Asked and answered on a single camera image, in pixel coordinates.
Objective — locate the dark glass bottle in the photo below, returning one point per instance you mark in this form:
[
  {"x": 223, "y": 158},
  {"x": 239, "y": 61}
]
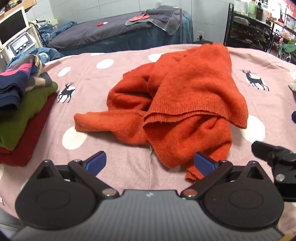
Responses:
[{"x": 259, "y": 11}]

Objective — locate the navy folded garment pink stripes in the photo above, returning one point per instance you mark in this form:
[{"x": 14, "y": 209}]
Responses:
[{"x": 11, "y": 88}]

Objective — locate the white machine with screen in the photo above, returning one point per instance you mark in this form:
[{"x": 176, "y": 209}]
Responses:
[{"x": 16, "y": 30}]

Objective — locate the blue denim garment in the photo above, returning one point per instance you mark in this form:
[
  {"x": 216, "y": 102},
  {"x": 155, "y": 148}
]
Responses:
[
  {"x": 32, "y": 52},
  {"x": 57, "y": 29}
]

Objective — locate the orange knit sweater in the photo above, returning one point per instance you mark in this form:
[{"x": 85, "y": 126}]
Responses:
[{"x": 185, "y": 92}]

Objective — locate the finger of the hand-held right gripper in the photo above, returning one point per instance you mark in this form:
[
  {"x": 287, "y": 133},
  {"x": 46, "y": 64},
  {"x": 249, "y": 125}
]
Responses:
[{"x": 281, "y": 160}]

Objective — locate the green folded sweater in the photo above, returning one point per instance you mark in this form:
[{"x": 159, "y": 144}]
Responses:
[{"x": 25, "y": 109}]

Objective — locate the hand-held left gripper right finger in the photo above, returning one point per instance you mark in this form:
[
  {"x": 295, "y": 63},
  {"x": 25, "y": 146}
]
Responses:
[{"x": 204, "y": 163}]

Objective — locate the small white cloth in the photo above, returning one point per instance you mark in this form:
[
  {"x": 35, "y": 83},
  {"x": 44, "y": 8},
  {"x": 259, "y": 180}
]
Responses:
[{"x": 293, "y": 85}]

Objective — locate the black metal shelf rack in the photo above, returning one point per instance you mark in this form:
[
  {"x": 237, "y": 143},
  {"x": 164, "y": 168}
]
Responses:
[{"x": 249, "y": 32}]

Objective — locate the pink deer printed blanket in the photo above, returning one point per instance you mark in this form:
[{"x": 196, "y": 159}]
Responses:
[{"x": 115, "y": 148}]

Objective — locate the massage bed grey sheet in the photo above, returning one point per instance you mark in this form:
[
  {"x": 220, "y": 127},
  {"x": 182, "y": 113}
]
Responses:
[{"x": 99, "y": 34}]

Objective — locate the grey towel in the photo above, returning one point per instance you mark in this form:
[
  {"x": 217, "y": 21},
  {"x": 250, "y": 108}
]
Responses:
[{"x": 168, "y": 20}]

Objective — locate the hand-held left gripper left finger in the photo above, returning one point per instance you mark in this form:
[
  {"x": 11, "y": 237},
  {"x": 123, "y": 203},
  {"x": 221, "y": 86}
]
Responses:
[{"x": 96, "y": 162}]

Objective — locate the pink red cloth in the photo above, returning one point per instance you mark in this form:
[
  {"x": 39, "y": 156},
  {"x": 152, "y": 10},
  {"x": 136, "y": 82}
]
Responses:
[{"x": 140, "y": 17}]

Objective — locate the green plastic bottle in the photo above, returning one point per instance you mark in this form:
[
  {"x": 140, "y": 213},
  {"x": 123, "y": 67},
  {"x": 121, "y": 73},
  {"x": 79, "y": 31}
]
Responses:
[{"x": 252, "y": 9}]

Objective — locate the dark red folded sweater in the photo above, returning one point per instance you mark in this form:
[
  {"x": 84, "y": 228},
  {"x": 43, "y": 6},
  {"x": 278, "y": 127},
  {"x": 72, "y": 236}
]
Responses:
[{"x": 30, "y": 143}]

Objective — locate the small red white item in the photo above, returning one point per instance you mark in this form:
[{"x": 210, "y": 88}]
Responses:
[{"x": 102, "y": 23}]

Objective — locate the green leafy plant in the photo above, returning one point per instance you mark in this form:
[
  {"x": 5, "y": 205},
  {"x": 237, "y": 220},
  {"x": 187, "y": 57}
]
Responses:
[{"x": 288, "y": 48}]

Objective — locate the patterned multicolour folded garment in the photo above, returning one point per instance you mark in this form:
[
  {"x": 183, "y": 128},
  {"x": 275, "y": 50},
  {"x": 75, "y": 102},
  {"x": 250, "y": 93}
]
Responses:
[{"x": 37, "y": 74}]

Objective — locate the thin metal pole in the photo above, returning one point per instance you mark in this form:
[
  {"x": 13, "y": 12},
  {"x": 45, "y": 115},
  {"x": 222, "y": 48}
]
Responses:
[{"x": 180, "y": 27}]

